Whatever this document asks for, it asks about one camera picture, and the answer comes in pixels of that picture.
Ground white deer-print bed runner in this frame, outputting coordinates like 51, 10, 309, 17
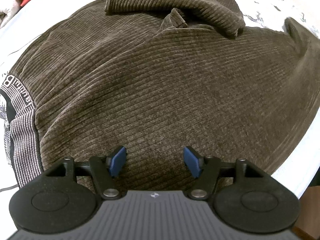
1, 0, 319, 197

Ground wooden bed frame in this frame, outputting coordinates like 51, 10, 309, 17
292, 186, 320, 239

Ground cream folded blanket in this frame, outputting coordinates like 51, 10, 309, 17
0, 0, 21, 28

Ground dark olive corduroy pants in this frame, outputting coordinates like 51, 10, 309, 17
1, 0, 319, 190

